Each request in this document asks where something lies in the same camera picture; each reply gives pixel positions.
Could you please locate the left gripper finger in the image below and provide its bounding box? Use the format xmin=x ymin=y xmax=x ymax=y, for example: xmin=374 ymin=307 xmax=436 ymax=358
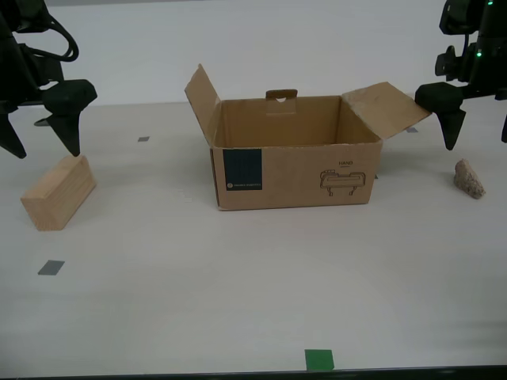
xmin=41 ymin=78 xmax=98 ymax=158
xmin=0 ymin=110 xmax=28 ymax=159

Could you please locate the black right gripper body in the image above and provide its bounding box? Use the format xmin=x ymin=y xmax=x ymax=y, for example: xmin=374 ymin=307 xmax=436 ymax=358
xmin=461 ymin=39 xmax=507 ymax=100

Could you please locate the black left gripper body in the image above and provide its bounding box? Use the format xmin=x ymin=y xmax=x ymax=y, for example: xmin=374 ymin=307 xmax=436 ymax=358
xmin=0 ymin=37 xmax=64 ymax=114

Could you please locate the speckled beige rock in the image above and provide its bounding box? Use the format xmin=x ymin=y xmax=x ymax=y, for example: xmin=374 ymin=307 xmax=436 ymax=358
xmin=453 ymin=158 xmax=486 ymax=200

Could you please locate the light wooden block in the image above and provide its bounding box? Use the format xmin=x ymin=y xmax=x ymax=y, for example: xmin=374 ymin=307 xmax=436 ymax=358
xmin=20 ymin=154 xmax=98 ymax=233

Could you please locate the brown cardboard box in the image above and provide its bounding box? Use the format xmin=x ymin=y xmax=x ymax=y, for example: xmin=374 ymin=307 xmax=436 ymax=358
xmin=184 ymin=63 xmax=433 ymax=211

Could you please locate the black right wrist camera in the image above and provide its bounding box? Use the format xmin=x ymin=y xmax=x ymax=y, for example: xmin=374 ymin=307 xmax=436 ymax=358
xmin=434 ymin=44 xmax=476 ymax=84

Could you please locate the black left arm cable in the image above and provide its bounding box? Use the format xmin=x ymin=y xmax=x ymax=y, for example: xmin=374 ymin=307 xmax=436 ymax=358
xmin=27 ymin=15 xmax=80 ymax=63

